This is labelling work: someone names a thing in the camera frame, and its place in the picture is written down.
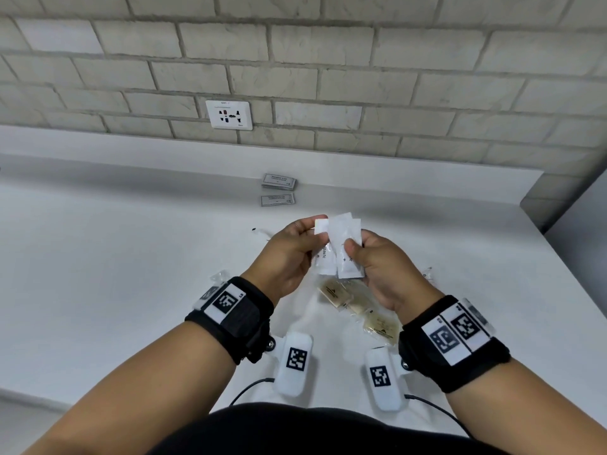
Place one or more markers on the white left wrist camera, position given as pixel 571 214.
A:
pixel 294 383

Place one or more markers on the person's left forearm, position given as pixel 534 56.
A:
pixel 142 398

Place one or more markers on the black wristband with markers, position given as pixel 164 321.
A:
pixel 237 322
pixel 455 345

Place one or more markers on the person's right hand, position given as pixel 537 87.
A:
pixel 393 284

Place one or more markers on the person's left hand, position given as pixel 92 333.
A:
pixel 284 260

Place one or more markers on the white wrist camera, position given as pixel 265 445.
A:
pixel 294 383
pixel 386 400

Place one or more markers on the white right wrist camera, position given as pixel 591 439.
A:
pixel 386 400

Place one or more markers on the white wall socket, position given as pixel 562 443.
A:
pixel 246 106

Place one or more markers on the black right wristband with markers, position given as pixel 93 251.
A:
pixel 455 345

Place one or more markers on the black left wristband with markers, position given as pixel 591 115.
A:
pixel 237 322

